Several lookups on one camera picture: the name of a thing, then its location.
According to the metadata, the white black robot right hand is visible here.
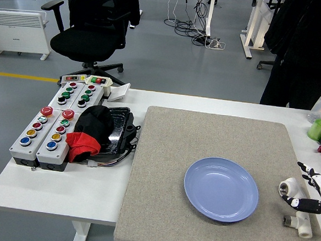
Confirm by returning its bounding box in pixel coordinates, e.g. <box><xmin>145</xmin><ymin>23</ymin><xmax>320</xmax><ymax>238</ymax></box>
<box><xmin>280</xmin><ymin>161</ymin><xmax>321</xmax><ymax>218</ymax></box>

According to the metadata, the white tee fitting threaded stub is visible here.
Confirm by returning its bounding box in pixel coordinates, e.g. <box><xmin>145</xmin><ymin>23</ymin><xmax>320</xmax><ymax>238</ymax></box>
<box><xmin>281</xmin><ymin>209</ymin><xmax>314</xmax><ymax>240</ymax></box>

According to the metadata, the blue round plate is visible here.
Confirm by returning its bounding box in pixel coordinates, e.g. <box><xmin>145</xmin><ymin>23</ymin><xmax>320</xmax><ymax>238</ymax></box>
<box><xmin>181</xmin><ymin>154</ymin><xmax>262</xmax><ymax>226</ymax></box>

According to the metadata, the green plastic cup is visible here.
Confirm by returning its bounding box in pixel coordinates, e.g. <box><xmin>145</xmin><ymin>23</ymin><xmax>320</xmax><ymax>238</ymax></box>
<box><xmin>306</xmin><ymin>118</ymin><xmax>321</xmax><ymax>141</ymax></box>

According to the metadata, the grey-brown mat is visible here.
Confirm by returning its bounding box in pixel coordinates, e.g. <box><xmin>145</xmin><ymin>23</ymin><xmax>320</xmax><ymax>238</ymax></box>
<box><xmin>113</xmin><ymin>103</ymin><xmax>321</xmax><ymax>241</ymax></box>

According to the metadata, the black chair base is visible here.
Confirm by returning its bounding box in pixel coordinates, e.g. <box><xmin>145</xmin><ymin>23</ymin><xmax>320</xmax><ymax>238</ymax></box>
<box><xmin>256</xmin><ymin>59</ymin><xmax>276</xmax><ymax>72</ymax></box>

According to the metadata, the person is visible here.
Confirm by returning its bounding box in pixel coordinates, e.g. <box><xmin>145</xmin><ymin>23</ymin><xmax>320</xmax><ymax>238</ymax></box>
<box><xmin>258</xmin><ymin>0</ymin><xmax>321</xmax><ymax>112</ymax></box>

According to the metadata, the white power strip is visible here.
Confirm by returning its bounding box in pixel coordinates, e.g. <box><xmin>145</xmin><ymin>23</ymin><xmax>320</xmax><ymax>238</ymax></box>
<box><xmin>208</xmin><ymin>39</ymin><xmax>226</xmax><ymax>51</ymax></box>

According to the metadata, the black glossy tray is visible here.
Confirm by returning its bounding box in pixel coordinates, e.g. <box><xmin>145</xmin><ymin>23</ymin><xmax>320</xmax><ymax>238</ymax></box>
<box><xmin>92</xmin><ymin>104</ymin><xmax>132</xmax><ymax>156</ymax></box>

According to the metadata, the white desk leg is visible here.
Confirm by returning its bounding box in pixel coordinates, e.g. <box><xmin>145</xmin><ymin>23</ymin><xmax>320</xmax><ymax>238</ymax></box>
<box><xmin>203</xmin><ymin>0</ymin><xmax>217</xmax><ymax>38</ymax></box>

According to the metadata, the white flat card box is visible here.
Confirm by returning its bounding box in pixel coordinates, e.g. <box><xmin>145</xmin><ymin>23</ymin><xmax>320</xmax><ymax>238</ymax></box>
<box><xmin>107</xmin><ymin>81</ymin><xmax>131</xmax><ymax>105</ymax></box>

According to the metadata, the black cloth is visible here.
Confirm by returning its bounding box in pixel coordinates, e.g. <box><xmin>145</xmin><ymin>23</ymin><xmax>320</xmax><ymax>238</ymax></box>
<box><xmin>72</xmin><ymin>103</ymin><xmax>117</xmax><ymax>152</ymax></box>

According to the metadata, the white table leg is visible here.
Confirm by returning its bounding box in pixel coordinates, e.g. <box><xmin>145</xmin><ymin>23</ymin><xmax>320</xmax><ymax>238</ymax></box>
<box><xmin>69</xmin><ymin>220</ymin><xmax>92</xmax><ymax>241</ymax></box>

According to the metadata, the red cloth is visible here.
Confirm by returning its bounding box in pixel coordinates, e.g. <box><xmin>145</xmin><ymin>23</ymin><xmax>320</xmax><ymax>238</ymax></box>
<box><xmin>64</xmin><ymin>130</ymin><xmax>103</xmax><ymax>166</ymax></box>

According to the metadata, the four-button grey control box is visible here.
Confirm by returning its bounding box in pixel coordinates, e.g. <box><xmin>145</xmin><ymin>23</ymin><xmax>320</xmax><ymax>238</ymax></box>
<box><xmin>68</xmin><ymin>82</ymin><xmax>105</xmax><ymax>115</ymax></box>
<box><xmin>47</xmin><ymin>79</ymin><xmax>86</xmax><ymax>112</ymax></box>

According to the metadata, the five-button grey control box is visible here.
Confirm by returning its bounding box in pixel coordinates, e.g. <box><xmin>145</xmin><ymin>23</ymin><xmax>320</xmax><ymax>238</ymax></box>
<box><xmin>8</xmin><ymin>103</ymin><xmax>55</xmax><ymax>169</ymax></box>
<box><xmin>35</xmin><ymin>107</ymin><xmax>78</xmax><ymax>173</ymax></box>

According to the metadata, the black office chair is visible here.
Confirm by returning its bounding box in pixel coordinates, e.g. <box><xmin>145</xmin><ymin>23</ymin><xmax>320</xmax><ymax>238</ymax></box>
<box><xmin>36</xmin><ymin>0</ymin><xmax>133</xmax><ymax>87</ymax></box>

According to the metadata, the white panel heater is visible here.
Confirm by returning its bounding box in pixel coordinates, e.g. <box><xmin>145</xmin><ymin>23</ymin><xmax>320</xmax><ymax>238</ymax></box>
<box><xmin>0</xmin><ymin>7</ymin><xmax>54</xmax><ymax>62</ymax></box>

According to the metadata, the white desk frame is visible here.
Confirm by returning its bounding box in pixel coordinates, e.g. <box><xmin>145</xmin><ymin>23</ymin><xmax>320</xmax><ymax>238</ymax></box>
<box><xmin>237</xmin><ymin>0</ymin><xmax>281</xmax><ymax>62</ymax></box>

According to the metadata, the black device with wires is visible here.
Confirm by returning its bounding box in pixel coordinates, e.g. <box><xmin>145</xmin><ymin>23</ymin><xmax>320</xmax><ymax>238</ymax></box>
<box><xmin>102</xmin><ymin>109</ymin><xmax>143</xmax><ymax>163</ymax></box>

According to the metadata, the black floor cable tangle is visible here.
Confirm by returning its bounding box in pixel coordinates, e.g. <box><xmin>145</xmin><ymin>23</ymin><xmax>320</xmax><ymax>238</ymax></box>
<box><xmin>162</xmin><ymin>0</ymin><xmax>217</xmax><ymax>47</ymax></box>

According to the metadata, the white green-red switch box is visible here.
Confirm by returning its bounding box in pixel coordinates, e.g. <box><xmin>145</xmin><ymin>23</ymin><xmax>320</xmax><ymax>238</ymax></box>
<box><xmin>84</xmin><ymin>74</ymin><xmax>114</xmax><ymax>98</ymax></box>

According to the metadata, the grey rocker switch unit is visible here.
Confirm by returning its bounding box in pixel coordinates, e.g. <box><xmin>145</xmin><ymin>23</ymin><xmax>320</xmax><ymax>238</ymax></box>
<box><xmin>58</xmin><ymin>73</ymin><xmax>87</xmax><ymax>88</ymax></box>

